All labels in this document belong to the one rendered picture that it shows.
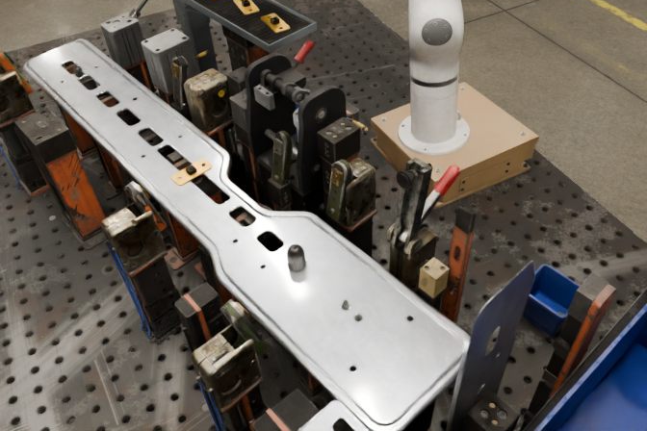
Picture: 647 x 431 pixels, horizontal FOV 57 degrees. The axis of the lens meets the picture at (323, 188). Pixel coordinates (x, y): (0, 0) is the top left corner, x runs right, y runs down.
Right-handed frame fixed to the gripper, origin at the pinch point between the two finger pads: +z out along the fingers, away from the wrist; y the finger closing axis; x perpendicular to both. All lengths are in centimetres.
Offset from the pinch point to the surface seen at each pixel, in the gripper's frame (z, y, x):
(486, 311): -11, 11, 104
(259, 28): 5.2, 1.1, 11.7
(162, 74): 16.2, 23.4, 1.0
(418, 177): 2, -1, 73
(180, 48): 11.7, 17.5, -0.5
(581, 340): 10, -8, 104
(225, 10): 5.2, 4.9, -0.6
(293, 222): 21, 14, 56
